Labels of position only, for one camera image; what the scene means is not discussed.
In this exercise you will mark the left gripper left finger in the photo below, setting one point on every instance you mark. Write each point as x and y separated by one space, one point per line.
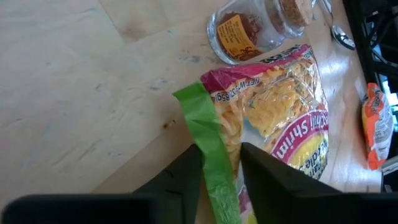
177 193

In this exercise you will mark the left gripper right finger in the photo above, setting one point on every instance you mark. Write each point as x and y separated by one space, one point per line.
280 196

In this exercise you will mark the pink green ramen packet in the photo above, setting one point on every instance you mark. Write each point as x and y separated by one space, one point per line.
280 102

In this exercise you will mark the small cork-stopper glass jar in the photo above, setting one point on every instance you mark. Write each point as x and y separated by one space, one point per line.
242 34

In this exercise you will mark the orange ramen packet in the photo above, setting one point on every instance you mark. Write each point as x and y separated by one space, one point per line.
376 124

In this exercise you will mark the silver metal spoon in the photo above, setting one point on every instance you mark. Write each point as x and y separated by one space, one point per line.
342 35

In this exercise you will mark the black aluminium table frame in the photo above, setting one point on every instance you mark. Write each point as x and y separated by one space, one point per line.
354 15

